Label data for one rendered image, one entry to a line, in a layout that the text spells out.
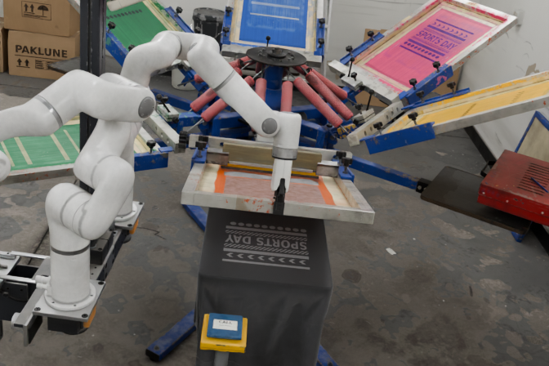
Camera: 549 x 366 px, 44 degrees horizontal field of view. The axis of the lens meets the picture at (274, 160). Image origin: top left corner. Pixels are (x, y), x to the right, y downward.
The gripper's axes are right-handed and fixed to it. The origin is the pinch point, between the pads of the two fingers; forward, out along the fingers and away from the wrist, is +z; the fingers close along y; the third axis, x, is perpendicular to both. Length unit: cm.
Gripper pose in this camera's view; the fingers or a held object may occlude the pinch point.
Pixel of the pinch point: (278, 206)
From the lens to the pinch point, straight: 205.1
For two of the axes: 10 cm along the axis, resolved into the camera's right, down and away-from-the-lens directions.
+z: -1.2, 9.8, 1.7
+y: 0.4, 1.8, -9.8
